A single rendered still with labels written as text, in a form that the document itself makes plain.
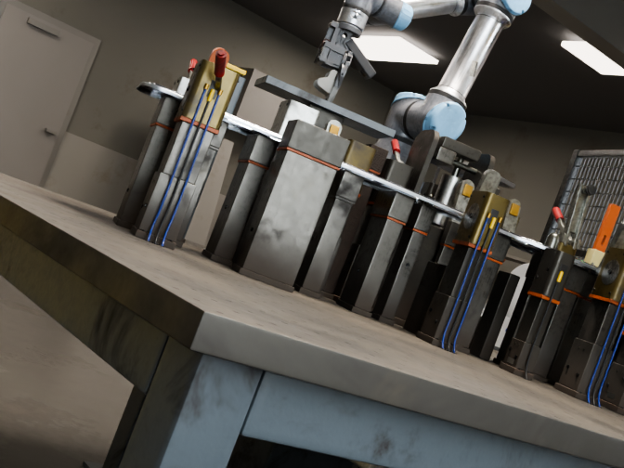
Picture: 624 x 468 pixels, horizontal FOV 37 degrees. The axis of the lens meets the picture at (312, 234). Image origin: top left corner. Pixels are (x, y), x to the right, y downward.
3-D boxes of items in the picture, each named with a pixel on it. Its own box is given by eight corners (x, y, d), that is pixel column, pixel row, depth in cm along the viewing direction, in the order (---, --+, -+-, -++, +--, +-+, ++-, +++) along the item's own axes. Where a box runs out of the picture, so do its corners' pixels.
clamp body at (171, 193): (133, 238, 170) (203, 56, 171) (127, 232, 184) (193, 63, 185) (176, 254, 173) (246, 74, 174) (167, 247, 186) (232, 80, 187)
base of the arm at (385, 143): (354, 158, 273) (366, 126, 273) (390, 175, 281) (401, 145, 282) (385, 164, 260) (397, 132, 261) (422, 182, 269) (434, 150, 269)
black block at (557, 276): (518, 378, 198) (565, 251, 199) (497, 368, 208) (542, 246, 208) (538, 385, 200) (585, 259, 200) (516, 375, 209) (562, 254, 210)
